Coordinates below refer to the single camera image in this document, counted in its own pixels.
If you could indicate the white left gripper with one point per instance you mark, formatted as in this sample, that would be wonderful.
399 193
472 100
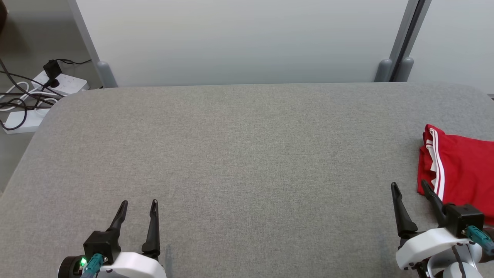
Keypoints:
135 266

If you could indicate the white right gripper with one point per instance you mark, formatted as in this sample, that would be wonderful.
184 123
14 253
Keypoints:
428 247

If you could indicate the red jersey with white sleeves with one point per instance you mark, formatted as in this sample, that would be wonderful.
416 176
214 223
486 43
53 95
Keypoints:
467 170

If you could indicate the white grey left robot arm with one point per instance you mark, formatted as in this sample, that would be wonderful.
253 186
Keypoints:
69 268

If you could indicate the white power strip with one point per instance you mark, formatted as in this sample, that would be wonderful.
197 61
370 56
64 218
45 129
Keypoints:
31 121
67 82

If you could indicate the narrow white partition panel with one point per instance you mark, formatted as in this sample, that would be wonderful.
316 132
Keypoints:
459 40

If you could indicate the black power adapter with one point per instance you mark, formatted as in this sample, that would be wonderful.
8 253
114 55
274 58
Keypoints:
52 69

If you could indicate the wide white partition panel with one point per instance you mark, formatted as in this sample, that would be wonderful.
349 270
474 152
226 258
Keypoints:
239 40

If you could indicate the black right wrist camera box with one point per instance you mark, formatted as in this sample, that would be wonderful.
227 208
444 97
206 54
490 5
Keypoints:
465 220

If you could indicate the grey partition post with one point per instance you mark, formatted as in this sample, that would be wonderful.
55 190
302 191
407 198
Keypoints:
384 71
87 36
405 70

